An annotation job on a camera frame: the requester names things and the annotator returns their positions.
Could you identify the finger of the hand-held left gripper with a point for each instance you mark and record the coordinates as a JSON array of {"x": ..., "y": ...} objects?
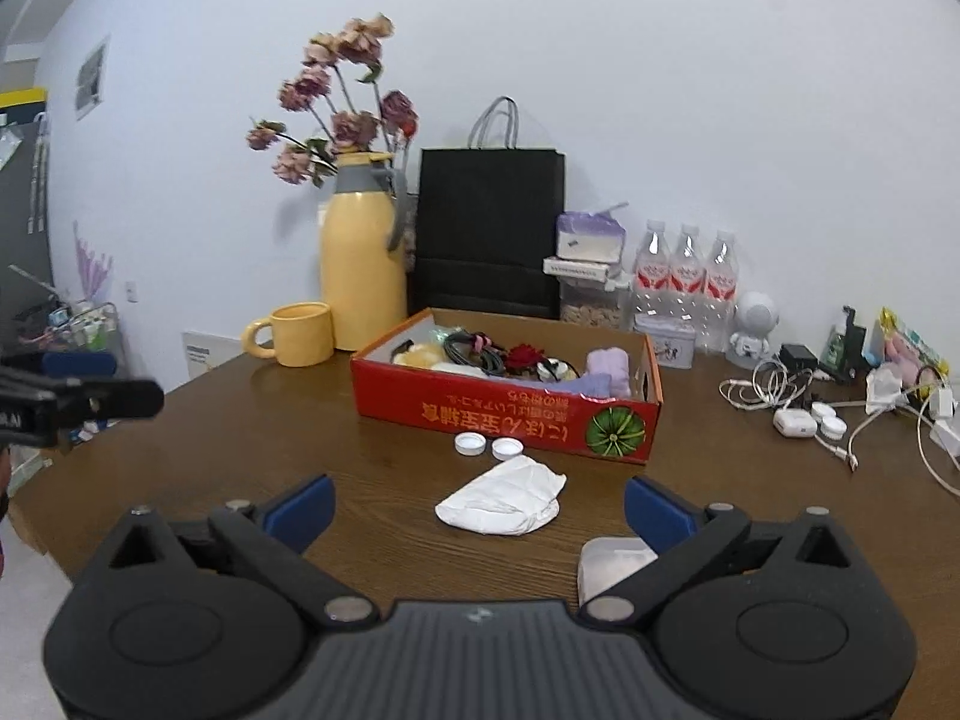
[
  {"x": 79, "y": 365},
  {"x": 112, "y": 399}
]

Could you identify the small green bottle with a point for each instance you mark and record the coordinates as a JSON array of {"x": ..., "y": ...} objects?
[{"x": 832, "y": 349}]

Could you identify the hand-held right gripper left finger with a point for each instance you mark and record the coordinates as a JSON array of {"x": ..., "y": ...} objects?
[{"x": 304, "y": 510}]

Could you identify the white earbuds case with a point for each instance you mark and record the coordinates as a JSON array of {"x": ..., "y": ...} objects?
[{"x": 795, "y": 422}]

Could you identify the yellow mug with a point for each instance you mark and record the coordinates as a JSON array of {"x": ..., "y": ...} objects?
[{"x": 300, "y": 337}]

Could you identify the purple cloth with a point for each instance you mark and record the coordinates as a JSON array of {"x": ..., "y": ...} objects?
[{"x": 607, "y": 371}]

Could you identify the purple lavender wall sticker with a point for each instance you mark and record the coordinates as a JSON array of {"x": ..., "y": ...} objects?
[{"x": 91, "y": 262}]

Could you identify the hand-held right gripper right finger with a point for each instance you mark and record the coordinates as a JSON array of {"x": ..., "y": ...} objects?
[{"x": 660, "y": 514}]

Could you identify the white power adapter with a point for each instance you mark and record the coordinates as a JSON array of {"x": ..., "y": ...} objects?
[{"x": 943, "y": 401}]

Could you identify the white bottle cap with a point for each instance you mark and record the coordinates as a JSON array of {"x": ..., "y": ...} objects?
[
  {"x": 470, "y": 445},
  {"x": 508, "y": 449}
]

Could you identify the black phone stand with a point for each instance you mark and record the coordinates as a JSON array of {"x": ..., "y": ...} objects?
[{"x": 855, "y": 345}]

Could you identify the red artificial flower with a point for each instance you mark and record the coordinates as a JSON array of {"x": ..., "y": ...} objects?
[{"x": 525, "y": 360}]

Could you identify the yellow plush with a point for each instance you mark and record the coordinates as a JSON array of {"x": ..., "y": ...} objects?
[{"x": 416, "y": 356}]

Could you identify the printed tin box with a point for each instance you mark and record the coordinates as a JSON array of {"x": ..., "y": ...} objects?
[{"x": 671, "y": 345}]

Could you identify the water bottle red label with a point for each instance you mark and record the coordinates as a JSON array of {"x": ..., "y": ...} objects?
[
  {"x": 720, "y": 285},
  {"x": 652, "y": 277},
  {"x": 686, "y": 277}
]

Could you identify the wall vent grille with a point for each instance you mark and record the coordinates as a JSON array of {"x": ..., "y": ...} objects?
[{"x": 92, "y": 79}]

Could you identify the white tissue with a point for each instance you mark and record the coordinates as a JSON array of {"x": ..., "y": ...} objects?
[{"x": 502, "y": 499}]

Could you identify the white panel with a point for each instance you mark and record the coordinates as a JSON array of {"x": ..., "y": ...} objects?
[{"x": 206, "y": 349}]

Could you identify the black paper bag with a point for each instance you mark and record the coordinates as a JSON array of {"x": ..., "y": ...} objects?
[{"x": 487, "y": 225}]

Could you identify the black charger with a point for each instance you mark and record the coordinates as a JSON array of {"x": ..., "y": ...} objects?
[{"x": 799, "y": 356}]

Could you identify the cardboard box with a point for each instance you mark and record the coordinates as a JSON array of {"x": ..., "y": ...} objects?
[{"x": 487, "y": 412}]

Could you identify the round white case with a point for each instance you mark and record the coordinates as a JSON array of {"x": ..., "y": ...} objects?
[
  {"x": 825, "y": 412},
  {"x": 834, "y": 429}
]

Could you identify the dried pink flowers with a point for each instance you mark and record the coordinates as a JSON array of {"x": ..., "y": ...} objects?
[{"x": 356, "y": 127}]

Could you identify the flat white box red label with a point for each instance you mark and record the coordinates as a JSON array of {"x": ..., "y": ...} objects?
[{"x": 581, "y": 268}]

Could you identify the clear container of seeds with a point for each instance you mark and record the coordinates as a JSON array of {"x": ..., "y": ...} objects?
[{"x": 592, "y": 311}]

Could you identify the white wall outlet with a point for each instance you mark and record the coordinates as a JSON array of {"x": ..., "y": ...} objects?
[{"x": 131, "y": 291}]

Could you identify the yellow thermos jug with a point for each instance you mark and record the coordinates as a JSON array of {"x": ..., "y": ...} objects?
[{"x": 360, "y": 270}]

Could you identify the yellow snack packet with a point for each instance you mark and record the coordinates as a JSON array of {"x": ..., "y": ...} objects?
[{"x": 911, "y": 341}]

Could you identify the purple tissue pack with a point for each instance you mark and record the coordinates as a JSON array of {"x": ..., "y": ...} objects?
[{"x": 592, "y": 244}]

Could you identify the white robot figurine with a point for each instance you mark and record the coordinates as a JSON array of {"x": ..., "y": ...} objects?
[{"x": 754, "y": 315}]

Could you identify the translucent white plastic box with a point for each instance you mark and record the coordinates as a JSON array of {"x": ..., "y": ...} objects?
[{"x": 611, "y": 562}]

